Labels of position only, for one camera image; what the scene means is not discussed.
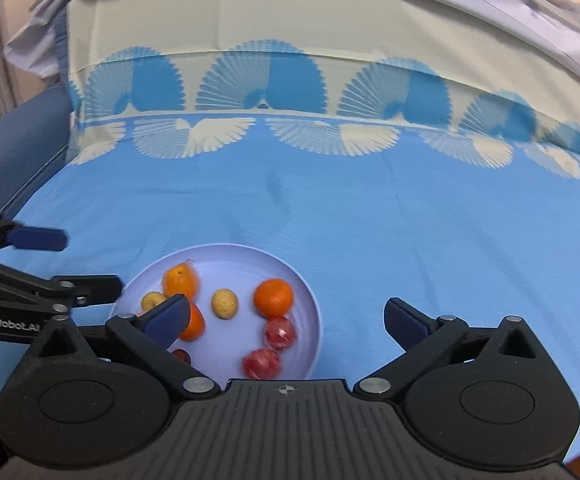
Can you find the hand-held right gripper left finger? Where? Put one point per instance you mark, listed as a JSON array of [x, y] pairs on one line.
[[170, 317]]

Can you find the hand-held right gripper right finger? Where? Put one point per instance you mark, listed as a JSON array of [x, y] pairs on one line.
[[410, 325]]

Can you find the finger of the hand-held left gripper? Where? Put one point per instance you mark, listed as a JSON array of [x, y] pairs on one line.
[[90, 287], [37, 238]]

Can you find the yellow longan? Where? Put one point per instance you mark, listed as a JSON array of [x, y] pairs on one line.
[[225, 303], [152, 301]]

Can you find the orange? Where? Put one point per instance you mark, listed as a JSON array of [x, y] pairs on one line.
[[273, 297], [196, 324], [180, 282]]

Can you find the dried red date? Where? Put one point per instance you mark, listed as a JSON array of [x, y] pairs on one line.
[[182, 356]]

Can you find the pale purple plate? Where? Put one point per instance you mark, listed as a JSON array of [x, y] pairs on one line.
[[240, 270]]

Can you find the red fruit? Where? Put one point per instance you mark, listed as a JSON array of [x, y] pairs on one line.
[[280, 333], [261, 364]]

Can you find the blue printed bedsheet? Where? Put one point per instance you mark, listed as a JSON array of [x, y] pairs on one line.
[[370, 210]]

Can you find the blue-grey upholstered bed frame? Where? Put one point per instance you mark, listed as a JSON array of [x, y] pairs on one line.
[[20, 130]]

